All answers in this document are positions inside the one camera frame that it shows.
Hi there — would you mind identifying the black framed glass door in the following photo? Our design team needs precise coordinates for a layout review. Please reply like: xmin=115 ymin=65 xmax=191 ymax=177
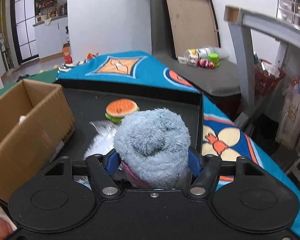
xmin=10 ymin=0 xmax=39 ymax=64

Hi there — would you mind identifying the brown cardboard box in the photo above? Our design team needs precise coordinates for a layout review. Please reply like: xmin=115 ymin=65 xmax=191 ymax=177
xmin=0 ymin=79 xmax=75 ymax=202

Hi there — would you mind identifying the orange carton box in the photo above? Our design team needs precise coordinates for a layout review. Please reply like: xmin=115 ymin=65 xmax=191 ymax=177
xmin=62 ymin=42 xmax=72 ymax=64

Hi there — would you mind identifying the white kitchen cabinet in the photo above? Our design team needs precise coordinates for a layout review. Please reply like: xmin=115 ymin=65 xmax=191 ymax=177
xmin=33 ymin=15 xmax=68 ymax=59

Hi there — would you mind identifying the blue patterned blanket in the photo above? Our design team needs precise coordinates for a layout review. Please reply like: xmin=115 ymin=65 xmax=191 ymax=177
xmin=57 ymin=50 xmax=300 ymax=240

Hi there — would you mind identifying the grey bench cushion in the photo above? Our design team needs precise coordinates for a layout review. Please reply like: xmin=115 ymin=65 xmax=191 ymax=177
xmin=155 ymin=54 xmax=241 ymax=97

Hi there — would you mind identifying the white soft pouch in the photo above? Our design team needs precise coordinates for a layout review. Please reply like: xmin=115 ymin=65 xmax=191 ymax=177
xmin=18 ymin=115 xmax=26 ymax=124

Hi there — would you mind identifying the green plastic cup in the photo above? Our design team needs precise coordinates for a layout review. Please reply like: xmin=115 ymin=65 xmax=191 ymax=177
xmin=208 ymin=53 xmax=220 ymax=68

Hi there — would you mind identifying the brown framed board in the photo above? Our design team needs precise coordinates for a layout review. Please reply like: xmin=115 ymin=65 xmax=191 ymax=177
xmin=163 ymin=0 xmax=221 ymax=59

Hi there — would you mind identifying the red basket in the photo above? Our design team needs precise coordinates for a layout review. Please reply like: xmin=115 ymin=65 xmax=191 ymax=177
xmin=254 ymin=59 xmax=286 ymax=96

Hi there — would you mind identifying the white plastic bottle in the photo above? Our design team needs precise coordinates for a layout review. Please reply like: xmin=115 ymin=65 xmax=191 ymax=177
xmin=184 ymin=47 xmax=211 ymax=59

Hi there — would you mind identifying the light blue fluffy sock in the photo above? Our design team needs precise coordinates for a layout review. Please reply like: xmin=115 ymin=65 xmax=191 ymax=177
xmin=114 ymin=108 xmax=191 ymax=189

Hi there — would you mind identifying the plush hamburger toy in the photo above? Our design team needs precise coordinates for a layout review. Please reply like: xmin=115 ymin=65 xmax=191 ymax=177
xmin=105 ymin=99 xmax=140 ymax=124

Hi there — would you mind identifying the black shallow tray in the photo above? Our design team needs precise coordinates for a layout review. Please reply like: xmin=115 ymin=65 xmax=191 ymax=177
xmin=53 ymin=78 xmax=204 ymax=181

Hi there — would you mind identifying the orange bag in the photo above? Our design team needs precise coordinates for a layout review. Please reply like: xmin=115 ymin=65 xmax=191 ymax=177
xmin=87 ymin=53 xmax=100 ymax=60

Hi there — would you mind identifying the green cloth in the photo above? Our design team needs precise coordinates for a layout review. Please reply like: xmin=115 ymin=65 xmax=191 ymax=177
xmin=0 ymin=68 xmax=60 ymax=104

